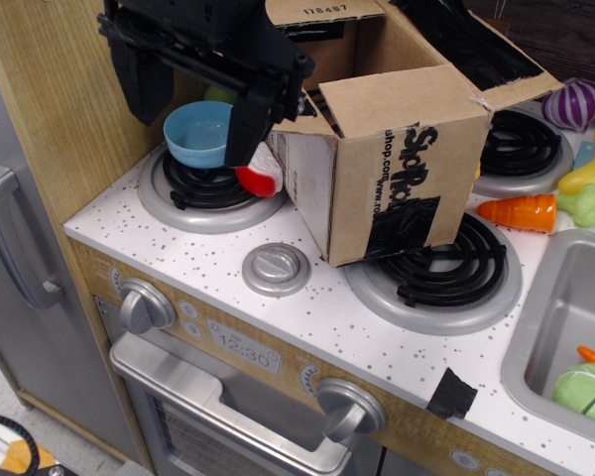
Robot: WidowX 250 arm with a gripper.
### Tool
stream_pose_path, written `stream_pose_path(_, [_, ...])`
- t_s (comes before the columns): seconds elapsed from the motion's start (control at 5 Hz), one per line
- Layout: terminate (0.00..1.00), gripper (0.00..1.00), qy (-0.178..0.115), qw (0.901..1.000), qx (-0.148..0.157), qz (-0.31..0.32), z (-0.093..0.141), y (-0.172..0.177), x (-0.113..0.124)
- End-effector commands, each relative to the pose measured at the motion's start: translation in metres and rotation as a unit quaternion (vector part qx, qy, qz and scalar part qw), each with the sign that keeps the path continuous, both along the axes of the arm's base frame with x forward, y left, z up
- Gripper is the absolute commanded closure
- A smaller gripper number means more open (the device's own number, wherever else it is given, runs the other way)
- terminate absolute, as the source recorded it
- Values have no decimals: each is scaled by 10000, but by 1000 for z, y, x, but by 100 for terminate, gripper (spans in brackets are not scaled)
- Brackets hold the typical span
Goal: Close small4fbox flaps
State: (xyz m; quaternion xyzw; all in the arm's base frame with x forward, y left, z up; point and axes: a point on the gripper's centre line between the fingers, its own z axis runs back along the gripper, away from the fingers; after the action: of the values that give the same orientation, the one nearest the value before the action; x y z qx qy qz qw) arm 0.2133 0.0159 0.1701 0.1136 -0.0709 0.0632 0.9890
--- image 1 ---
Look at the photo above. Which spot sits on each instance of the green toy broccoli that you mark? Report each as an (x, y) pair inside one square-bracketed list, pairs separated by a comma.
[(580, 206)]

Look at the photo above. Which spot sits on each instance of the silver fridge handle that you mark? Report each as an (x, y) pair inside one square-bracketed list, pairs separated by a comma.
[(39, 295)]

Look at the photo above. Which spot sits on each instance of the small orange toy carrot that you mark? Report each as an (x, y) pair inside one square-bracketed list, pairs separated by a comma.
[(587, 354)]

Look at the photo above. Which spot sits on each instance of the silver oven door handle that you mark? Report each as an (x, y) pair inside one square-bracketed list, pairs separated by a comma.
[(201, 416)]

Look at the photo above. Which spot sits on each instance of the front right stove burner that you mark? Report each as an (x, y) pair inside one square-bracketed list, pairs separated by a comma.
[(452, 289)]

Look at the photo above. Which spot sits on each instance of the purple striped toy onion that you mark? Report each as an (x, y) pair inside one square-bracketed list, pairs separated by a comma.
[(573, 106)]

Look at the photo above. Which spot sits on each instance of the left silver oven knob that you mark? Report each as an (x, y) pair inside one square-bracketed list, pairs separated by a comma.
[(144, 307)]

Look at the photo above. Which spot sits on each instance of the blue plastic bowl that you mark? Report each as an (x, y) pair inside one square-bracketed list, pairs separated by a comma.
[(197, 133)]

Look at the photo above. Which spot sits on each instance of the green toy cabbage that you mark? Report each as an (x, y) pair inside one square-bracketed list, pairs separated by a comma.
[(575, 389)]

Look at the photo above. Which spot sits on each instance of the right silver oven knob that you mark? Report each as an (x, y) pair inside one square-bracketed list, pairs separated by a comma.
[(349, 409)]

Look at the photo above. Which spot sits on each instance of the blue toy piece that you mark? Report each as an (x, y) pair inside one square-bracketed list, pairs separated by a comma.
[(585, 155)]

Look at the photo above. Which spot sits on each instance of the stove burner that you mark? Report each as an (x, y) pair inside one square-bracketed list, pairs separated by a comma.
[(523, 154), (200, 201), (452, 289)]

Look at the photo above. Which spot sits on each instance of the black tape piece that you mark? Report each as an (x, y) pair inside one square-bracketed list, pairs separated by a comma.
[(452, 397)]

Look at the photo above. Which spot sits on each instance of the green toy fruit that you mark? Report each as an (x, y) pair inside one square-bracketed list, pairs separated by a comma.
[(213, 93)]

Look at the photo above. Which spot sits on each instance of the orange object on floor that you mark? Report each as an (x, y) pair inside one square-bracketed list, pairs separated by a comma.
[(18, 457)]

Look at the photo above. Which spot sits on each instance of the oven clock display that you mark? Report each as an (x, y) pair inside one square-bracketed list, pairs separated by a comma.
[(243, 346)]

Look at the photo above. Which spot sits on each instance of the cardboard box with black tape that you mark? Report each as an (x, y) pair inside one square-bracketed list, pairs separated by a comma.
[(386, 152)]

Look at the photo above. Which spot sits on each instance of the rear left stove burner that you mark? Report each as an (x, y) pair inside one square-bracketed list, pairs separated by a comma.
[(200, 201)]

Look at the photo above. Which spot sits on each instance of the silver countertop knob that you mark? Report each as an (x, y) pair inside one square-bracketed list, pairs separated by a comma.
[(276, 270)]

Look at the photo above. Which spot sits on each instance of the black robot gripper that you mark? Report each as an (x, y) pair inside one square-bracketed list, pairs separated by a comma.
[(230, 44)]

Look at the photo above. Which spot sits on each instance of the grey toy fridge door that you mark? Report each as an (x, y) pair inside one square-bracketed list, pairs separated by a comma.
[(50, 357)]

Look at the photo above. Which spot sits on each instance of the silver oven knob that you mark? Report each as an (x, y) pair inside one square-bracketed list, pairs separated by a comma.
[(349, 409), (144, 307)]

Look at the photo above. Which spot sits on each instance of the silver toy sink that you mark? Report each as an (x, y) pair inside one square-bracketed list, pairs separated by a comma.
[(557, 317)]

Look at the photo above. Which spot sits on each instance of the rear right stove burner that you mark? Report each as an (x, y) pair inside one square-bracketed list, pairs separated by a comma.
[(523, 154)]

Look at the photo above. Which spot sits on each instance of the red and white toy slice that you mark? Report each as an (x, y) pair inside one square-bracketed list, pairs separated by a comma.
[(263, 176)]

